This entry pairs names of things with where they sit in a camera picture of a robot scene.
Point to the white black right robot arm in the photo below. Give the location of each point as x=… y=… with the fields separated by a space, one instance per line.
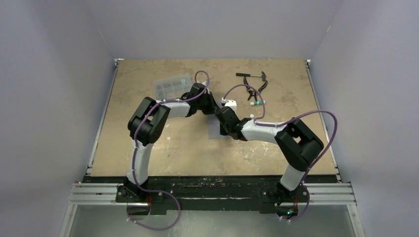
x=298 y=143

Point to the green white glue stick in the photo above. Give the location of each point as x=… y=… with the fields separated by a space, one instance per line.
x=257 y=103

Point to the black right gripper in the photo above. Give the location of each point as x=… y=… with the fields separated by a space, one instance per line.
x=223 y=132

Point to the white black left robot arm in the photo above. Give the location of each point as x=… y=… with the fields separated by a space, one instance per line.
x=149 y=119

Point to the black aluminium base frame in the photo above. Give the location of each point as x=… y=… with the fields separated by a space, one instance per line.
x=213 y=193

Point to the clear plastic screw box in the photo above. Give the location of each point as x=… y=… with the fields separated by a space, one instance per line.
x=173 y=87

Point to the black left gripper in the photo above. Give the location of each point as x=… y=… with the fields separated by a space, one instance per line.
x=212 y=104

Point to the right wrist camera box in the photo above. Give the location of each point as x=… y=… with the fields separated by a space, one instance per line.
x=229 y=103

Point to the black handled hammer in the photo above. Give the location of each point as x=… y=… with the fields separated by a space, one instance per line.
x=262 y=75

